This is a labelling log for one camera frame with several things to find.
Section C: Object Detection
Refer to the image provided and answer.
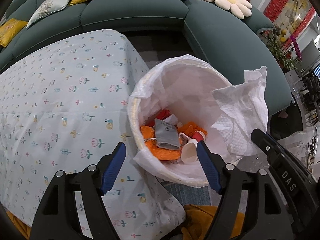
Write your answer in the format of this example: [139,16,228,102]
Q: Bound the orange plastic bag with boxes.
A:
[140,119,208,161]

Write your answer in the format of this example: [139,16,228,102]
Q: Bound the grey small pouch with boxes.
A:
[155,119,181,151]

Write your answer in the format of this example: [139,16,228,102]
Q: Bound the white paper towel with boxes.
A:
[212,66,268,163]

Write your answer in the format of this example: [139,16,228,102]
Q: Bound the red envelope packet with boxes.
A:
[146,109,171,127]

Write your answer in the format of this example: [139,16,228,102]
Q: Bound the white lined trash bin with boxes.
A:
[127,55,241,188]

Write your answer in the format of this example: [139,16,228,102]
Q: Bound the yellow trousers of operator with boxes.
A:
[181,204,246,240]

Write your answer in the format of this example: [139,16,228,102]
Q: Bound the black bag on floor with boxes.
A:
[269,103,303,140]

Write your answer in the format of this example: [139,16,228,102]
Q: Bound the floral light blue tablecloth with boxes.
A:
[1,29,185,239]

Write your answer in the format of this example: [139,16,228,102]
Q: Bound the potted flowering plant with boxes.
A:
[259,27,302,70]

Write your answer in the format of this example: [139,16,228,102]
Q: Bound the dark green sectional sofa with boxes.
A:
[1,0,291,114]

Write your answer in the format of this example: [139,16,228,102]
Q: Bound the white daisy cushion lower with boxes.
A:
[214,0,253,20]

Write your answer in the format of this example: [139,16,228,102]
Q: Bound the yellow cushion left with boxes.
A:
[0,18,28,48]

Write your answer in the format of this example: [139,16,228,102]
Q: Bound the grey embroidered cushion left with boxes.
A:
[25,0,70,29]

